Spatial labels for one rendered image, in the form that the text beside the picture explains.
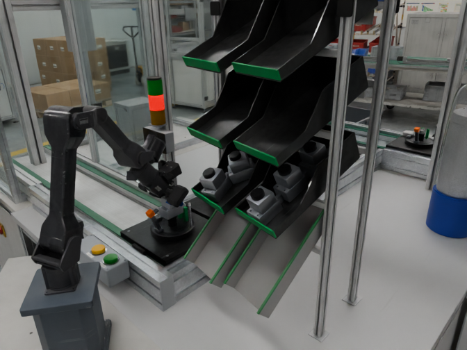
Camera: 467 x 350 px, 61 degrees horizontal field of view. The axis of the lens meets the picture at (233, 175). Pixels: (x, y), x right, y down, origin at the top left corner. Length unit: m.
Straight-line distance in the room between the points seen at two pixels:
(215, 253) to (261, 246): 0.13
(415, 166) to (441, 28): 6.23
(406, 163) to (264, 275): 1.23
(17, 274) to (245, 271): 0.77
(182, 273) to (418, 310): 0.65
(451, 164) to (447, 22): 6.71
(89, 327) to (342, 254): 0.81
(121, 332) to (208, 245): 0.31
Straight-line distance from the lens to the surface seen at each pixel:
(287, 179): 0.85
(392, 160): 2.06
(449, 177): 1.52
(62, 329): 1.00
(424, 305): 1.26
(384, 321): 1.17
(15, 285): 1.41
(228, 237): 1.05
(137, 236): 1.28
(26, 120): 2.10
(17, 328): 1.25
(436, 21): 8.15
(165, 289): 1.12
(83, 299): 0.94
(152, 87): 1.33
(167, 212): 1.22
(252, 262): 1.00
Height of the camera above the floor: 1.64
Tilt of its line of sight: 24 degrees down
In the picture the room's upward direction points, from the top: 1 degrees counter-clockwise
